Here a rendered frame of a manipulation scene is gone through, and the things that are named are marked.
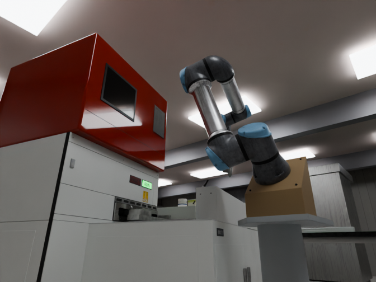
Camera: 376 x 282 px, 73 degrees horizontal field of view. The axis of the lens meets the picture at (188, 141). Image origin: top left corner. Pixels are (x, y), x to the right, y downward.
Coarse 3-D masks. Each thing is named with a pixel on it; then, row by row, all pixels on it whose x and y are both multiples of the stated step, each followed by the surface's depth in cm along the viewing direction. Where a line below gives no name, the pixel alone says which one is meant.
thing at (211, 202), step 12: (204, 192) 109; (216, 192) 107; (204, 204) 107; (216, 204) 105; (228, 204) 121; (240, 204) 142; (204, 216) 105; (216, 216) 103; (228, 216) 118; (240, 216) 138
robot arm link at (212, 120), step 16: (192, 64) 119; (192, 80) 115; (208, 80) 116; (208, 96) 112; (208, 112) 109; (208, 128) 107; (224, 128) 106; (208, 144) 106; (224, 144) 100; (224, 160) 99; (240, 160) 99
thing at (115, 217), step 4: (116, 204) 140; (120, 204) 142; (124, 204) 145; (116, 208) 139; (124, 208) 145; (128, 208) 148; (132, 208) 151; (136, 208) 155; (140, 208) 159; (144, 208) 163; (116, 212) 139; (152, 212) 170; (156, 212) 175; (112, 216) 137; (116, 216) 138; (120, 216) 141; (156, 216) 175; (120, 220) 140; (124, 220) 143; (128, 220) 146
